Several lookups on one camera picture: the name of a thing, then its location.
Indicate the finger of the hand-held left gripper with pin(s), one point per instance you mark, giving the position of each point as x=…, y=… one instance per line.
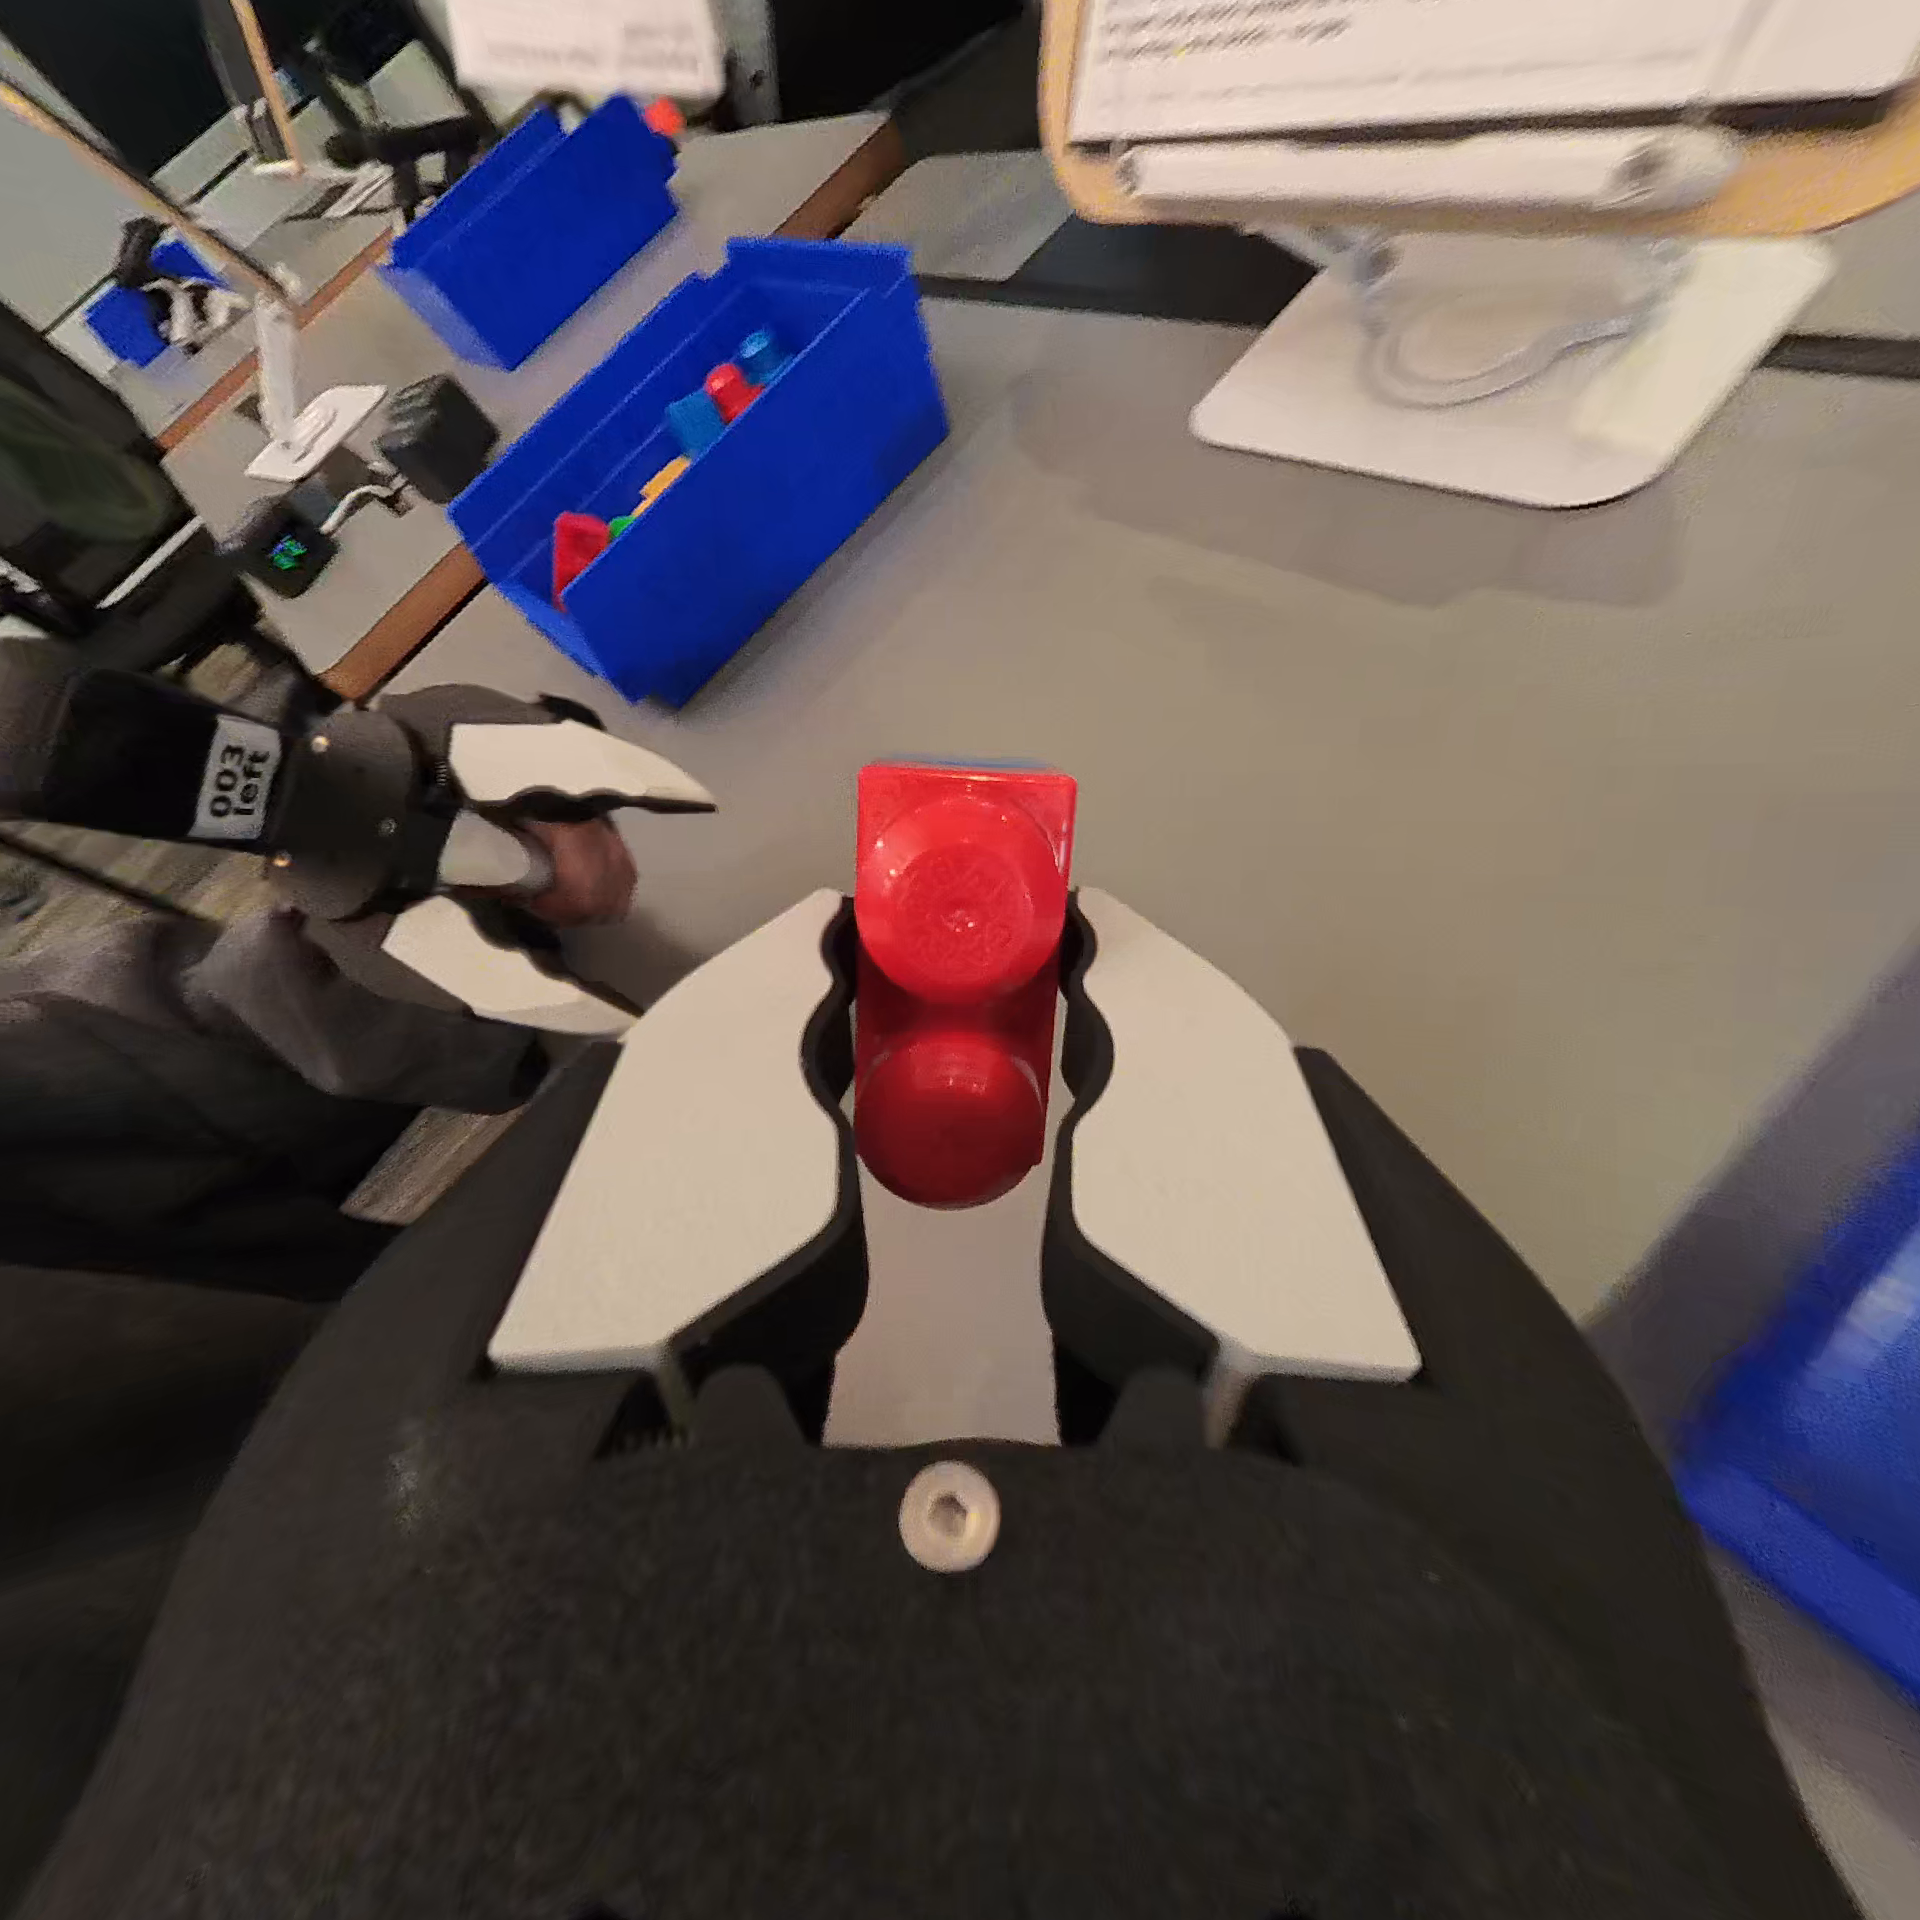
x=481, y=966
x=557, y=757

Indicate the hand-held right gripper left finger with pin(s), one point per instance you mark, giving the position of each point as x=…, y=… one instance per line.
x=675, y=1170

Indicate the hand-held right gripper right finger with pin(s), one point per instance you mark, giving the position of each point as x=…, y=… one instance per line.
x=1231, y=1170

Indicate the blue plastic bin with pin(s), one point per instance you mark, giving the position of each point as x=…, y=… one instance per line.
x=751, y=540
x=1830, y=1424
x=525, y=240

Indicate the red two-stud block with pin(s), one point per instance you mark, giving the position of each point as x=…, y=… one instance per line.
x=961, y=900

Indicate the grey desk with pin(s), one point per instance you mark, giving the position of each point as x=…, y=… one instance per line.
x=1277, y=675

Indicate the person's left hand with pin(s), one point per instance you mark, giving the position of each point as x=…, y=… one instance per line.
x=592, y=868

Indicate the black folding chair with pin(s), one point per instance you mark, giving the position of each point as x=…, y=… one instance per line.
x=77, y=585

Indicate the red toy block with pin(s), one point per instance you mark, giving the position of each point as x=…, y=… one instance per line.
x=734, y=388
x=580, y=556

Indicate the black device green lights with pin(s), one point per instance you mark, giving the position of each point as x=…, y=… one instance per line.
x=293, y=556

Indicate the yellow toy block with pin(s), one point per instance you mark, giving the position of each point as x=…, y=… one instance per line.
x=662, y=481

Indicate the green jacket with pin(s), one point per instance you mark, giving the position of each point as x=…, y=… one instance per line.
x=60, y=451

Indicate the black cube device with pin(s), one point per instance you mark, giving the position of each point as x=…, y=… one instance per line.
x=435, y=434

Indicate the black-topped document stand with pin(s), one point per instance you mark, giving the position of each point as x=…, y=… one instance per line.
x=316, y=428

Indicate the blue toy block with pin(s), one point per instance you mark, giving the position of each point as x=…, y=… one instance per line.
x=699, y=424

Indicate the small blue bin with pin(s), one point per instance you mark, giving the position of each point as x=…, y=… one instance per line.
x=129, y=322

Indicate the blue one-stud block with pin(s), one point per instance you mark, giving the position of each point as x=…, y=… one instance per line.
x=765, y=356

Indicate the person's dark trousers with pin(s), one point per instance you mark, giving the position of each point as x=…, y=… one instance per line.
x=119, y=1424

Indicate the wood-edged side table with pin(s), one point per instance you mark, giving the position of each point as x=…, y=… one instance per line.
x=721, y=195

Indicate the orange traffic cone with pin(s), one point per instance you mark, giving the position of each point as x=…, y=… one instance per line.
x=664, y=116

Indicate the white paper sheet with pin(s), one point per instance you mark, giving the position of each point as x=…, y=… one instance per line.
x=585, y=44

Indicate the white instruction stand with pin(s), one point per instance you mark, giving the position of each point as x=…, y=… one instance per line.
x=1501, y=388

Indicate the printed instruction sheet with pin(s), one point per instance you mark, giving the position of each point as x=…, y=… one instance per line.
x=1424, y=60

